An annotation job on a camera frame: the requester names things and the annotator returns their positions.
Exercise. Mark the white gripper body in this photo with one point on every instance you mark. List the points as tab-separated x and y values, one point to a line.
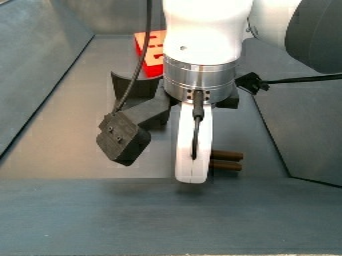
194	145

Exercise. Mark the black curved fixture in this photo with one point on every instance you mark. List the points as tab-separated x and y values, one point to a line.
143	90

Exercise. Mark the black cable clip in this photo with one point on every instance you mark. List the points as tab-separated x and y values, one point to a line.
251	83

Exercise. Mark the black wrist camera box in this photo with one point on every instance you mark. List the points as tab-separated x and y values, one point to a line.
124	135

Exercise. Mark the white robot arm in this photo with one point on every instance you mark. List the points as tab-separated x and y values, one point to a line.
206	31

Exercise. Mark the red block with shaped holes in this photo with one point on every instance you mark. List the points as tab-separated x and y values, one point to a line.
152	64

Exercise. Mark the brown three prong object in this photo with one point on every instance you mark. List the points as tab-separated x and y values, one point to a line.
226	160

